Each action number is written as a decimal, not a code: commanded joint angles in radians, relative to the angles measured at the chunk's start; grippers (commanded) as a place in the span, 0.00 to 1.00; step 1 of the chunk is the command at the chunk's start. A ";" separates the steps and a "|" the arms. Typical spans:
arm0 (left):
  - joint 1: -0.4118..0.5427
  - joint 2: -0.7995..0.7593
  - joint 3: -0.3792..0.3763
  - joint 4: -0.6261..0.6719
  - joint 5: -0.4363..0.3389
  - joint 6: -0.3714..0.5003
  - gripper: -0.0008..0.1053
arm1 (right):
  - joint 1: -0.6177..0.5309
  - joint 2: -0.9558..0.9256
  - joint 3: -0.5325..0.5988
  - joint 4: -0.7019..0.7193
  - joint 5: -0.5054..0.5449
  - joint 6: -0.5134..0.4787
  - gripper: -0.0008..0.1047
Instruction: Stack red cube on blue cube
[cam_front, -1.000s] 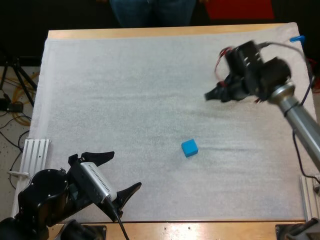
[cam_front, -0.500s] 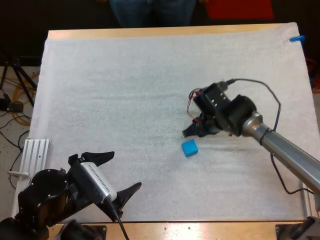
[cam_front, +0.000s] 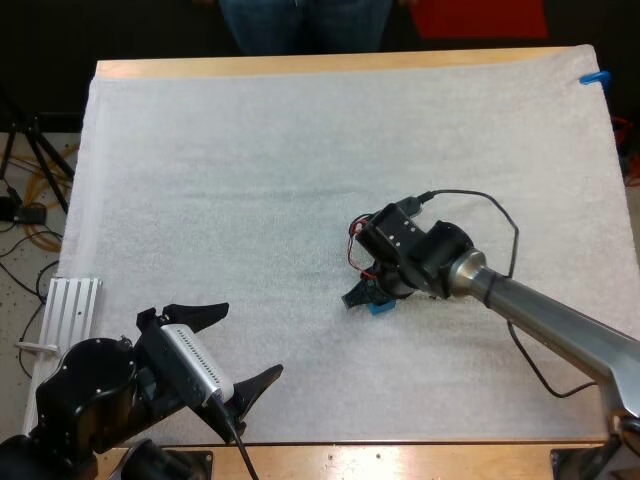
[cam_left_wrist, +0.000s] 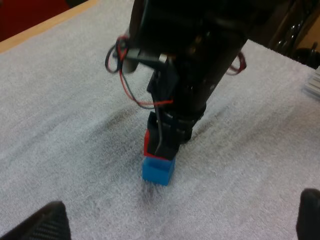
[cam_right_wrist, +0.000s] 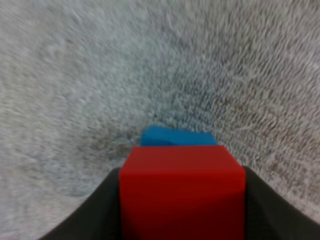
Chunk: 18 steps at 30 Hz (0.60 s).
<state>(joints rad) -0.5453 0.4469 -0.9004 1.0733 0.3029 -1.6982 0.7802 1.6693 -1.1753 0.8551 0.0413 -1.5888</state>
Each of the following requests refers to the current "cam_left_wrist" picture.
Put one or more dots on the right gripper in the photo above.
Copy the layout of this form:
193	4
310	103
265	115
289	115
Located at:
205	75

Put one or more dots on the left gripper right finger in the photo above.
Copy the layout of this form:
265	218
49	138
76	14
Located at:
310	215

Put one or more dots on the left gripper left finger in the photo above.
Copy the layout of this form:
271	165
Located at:
42	222

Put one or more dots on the red cube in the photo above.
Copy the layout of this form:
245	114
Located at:
146	142

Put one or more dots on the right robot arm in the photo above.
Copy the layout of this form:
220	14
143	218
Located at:
190	15

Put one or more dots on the blue cube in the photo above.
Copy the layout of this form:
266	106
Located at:
157	172

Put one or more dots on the ribbed aluminium rail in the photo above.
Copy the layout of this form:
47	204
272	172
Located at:
313	87

